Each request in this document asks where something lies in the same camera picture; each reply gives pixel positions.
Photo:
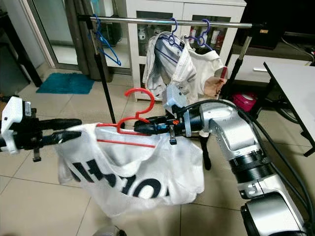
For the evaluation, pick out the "pink plastic object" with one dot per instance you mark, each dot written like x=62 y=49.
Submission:
x=244 y=101

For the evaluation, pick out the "dark grey bin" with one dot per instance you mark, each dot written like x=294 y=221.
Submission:
x=12 y=73

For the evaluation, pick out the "white table black legs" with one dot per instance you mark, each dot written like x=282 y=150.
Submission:
x=295 y=88

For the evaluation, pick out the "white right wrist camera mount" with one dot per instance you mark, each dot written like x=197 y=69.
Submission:
x=174 y=96

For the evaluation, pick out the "white T-shirt black print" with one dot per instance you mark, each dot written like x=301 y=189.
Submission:
x=177 y=162

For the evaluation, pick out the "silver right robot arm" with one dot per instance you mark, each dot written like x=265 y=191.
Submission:
x=231 y=128

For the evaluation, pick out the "white striped shirt blue lining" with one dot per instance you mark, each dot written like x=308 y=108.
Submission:
x=184 y=73

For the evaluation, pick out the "black television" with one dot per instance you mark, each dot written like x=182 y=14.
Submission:
x=275 y=24

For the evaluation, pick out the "white low drawer unit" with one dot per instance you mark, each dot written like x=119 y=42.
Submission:
x=256 y=69

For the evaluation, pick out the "cream jacket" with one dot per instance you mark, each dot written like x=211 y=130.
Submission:
x=206 y=61

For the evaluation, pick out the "white glass door cabinet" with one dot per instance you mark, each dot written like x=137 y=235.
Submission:
x=182 y=7

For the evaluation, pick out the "black clothes rack silver rail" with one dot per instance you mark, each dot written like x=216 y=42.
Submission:
x=128 y=20

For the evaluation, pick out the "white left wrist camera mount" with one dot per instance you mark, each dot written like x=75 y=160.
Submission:
x=12 y=115

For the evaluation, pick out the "grey robot leg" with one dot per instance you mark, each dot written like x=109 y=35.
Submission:
x=109 y=231

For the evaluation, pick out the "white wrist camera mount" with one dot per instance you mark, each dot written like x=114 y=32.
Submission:
x=12 y=115
x=174 y=96

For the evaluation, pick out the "grey curtain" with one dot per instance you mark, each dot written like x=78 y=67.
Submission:
x=83 y=44

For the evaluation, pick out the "teal floor mat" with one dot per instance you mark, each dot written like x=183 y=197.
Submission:
x=64 y=83

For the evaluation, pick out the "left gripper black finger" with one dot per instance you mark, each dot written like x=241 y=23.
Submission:
x=64 y=137
x=64 y=124

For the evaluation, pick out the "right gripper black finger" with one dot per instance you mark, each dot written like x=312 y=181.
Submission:
x=153 y=122
x=152 y=131

